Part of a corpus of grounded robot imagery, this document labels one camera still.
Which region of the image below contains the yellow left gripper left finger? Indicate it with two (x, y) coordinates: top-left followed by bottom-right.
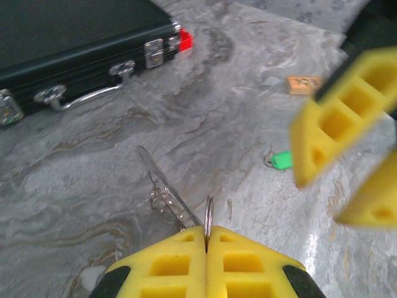
(89, 225), (208, 298)

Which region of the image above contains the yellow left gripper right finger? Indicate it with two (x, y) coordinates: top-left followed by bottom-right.
(206, 225), (327, 298)

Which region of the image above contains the green key tag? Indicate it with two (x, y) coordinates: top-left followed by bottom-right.
(263, 145), (295, 171)

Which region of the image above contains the silver keyring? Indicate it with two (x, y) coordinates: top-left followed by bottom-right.
(203, 195), (215, 246)

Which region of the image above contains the orange wooden tile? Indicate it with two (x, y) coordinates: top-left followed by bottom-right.
(285, 76), (323, 96)

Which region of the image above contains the red plastic block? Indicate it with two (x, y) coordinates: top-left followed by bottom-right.
(179, 27), (195, 52)

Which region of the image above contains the black case with metal latches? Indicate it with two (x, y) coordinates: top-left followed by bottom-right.
(0, 0), (182, 127)

